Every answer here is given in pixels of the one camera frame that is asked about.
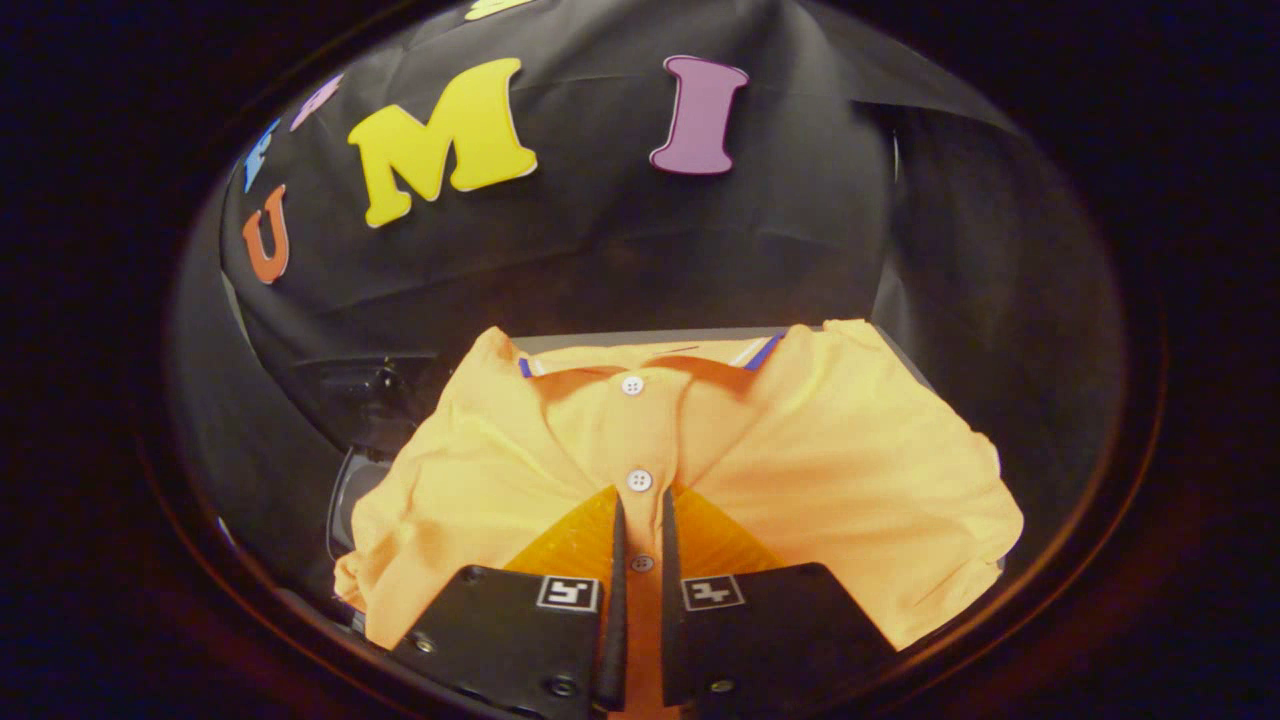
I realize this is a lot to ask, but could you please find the dark washing machine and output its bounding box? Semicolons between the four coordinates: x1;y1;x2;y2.
325;445;403;633

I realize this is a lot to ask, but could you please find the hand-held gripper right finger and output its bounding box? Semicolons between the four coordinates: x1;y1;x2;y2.
660;486;898;713

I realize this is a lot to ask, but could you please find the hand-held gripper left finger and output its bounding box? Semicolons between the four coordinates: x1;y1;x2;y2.
390;485;629;720

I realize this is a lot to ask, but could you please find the black backdrop cloth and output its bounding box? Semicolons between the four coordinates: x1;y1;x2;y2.
168;0;1129;641

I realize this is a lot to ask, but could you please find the orange polo shirt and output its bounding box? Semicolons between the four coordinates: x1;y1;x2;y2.
333;318;1026;720

